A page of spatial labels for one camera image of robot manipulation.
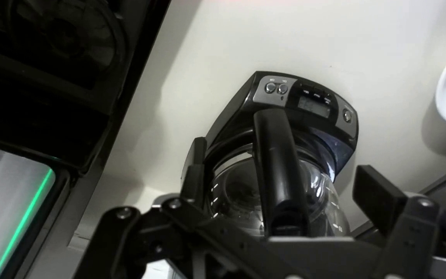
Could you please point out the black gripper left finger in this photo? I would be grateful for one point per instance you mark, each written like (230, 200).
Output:
(192, 185)

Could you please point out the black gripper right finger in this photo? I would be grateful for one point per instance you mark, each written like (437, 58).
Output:
(378, 199)

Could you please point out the black coffee maker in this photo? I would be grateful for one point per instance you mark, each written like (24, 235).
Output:
(310, 103)

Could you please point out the stainless steel gas stove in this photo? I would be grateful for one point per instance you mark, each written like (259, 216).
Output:
(38, 129)

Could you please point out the black cast iron stove grate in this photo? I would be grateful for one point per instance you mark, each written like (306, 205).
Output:
(53, 86)

